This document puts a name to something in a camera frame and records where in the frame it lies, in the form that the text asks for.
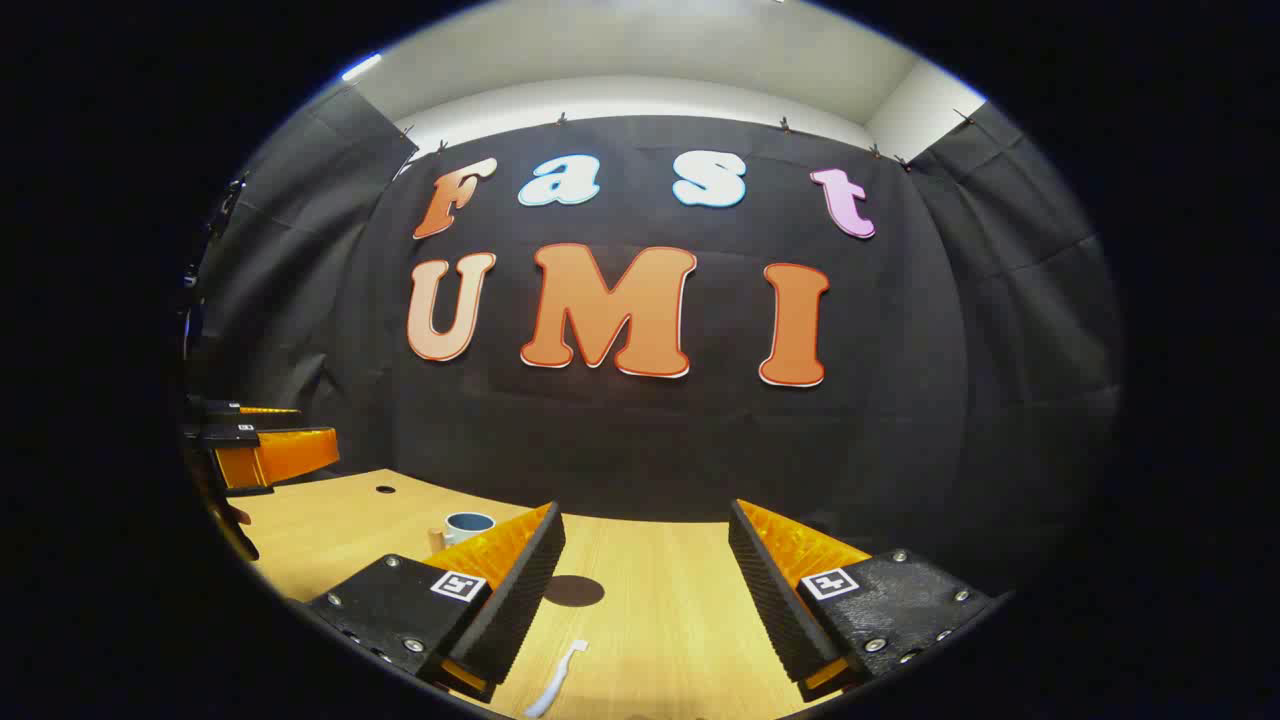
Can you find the wooden desktop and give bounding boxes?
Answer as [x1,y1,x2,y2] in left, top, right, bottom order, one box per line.
[225,468,871,720]

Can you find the black backdrop cloth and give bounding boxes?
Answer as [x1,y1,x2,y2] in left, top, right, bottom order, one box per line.
[185,85,1126,601]

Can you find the white toothbrush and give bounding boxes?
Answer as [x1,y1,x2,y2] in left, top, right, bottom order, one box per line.
[524,640,589,719]

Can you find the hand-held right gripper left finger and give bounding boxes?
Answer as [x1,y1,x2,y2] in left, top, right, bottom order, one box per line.
[305,502,567,703]

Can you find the dark round coaster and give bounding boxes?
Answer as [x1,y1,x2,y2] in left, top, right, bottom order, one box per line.
[543,575,606,608]

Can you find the pale green cup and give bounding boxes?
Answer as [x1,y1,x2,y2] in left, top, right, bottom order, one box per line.
[428,512,497,554]

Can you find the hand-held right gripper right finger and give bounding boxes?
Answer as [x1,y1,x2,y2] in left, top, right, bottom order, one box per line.
[728,499,996,703]

